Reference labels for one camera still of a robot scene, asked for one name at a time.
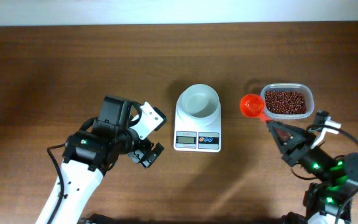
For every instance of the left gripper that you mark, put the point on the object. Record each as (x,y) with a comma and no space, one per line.
(138,154)

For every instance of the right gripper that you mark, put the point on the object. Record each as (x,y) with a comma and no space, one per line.
(296,152)

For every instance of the orange measuring scoop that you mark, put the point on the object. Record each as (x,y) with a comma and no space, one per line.
(252,106)

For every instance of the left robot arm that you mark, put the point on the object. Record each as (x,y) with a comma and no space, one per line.
(121,128)

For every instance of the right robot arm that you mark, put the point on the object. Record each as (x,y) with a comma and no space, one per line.
(334,180)

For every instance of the white digital kitchen scale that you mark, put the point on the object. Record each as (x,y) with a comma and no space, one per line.
(201,132)

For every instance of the red adzuki beans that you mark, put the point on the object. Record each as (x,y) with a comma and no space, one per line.
(285,102)

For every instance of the clear plastic bean container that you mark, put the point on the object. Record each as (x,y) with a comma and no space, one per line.
(300,88)

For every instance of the white round bowl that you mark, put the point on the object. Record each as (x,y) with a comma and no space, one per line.
(199,101)

